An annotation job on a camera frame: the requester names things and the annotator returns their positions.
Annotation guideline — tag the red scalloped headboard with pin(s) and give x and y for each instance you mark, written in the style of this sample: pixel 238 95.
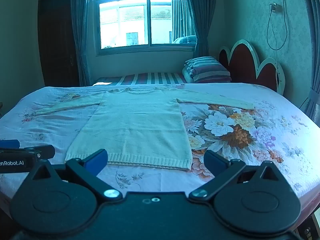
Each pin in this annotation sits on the red scalloped headboard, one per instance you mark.
pixel 241 62

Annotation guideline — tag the folded white quilt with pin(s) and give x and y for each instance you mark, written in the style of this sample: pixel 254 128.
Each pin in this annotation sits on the folded white quilt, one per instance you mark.
pixel 188 76

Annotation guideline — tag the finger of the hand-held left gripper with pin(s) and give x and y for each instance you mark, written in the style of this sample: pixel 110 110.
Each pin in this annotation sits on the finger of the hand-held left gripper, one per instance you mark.
pixel 9 144
pixel 37 152

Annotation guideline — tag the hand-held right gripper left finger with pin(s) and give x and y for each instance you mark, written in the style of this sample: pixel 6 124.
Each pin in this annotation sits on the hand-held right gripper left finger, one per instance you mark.
pixel 96 159

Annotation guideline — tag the striped bed sheet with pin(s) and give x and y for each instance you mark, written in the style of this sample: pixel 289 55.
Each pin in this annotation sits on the striped bed sheet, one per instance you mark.
pixel 150 78

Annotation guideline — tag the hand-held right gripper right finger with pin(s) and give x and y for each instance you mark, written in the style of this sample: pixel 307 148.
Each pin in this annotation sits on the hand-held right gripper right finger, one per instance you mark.
pixel 212 161

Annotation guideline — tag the sliding glass window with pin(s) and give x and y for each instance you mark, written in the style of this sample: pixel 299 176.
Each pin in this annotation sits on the sliding glass window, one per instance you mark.
pixel 140 22

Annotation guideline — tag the cream knitted sweater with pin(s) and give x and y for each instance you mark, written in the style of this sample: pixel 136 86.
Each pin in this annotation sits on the cream knitted sweater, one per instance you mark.
pixel 135 125

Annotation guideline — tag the blue quilt on windowsill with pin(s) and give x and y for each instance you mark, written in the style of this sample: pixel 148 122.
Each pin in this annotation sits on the blue quilt on windowsill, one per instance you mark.
pixel 186 40

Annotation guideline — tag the wall socket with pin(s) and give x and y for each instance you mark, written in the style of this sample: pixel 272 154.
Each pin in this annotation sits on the wall socket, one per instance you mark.
pixel 275 7

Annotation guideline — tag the floral bed sheet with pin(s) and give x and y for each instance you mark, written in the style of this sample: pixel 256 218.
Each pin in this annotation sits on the floral bed sheet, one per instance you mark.
pixel 262 135

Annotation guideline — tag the blue window curtain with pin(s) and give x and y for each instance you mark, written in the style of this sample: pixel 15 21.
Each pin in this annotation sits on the blue window curtain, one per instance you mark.
pixel 80 32
pixel 198 22

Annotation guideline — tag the striped pillow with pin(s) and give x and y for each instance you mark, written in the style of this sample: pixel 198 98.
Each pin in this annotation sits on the striped pillow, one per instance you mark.
pixel 208 68

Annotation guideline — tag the tied blue curtain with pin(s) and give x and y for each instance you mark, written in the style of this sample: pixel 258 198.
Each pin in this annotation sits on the tied blue curtain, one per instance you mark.
pixel 313 55

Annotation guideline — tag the dark wooden door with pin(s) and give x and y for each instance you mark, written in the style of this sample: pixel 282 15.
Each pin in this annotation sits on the dark wooden door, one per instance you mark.
pixel 58 40

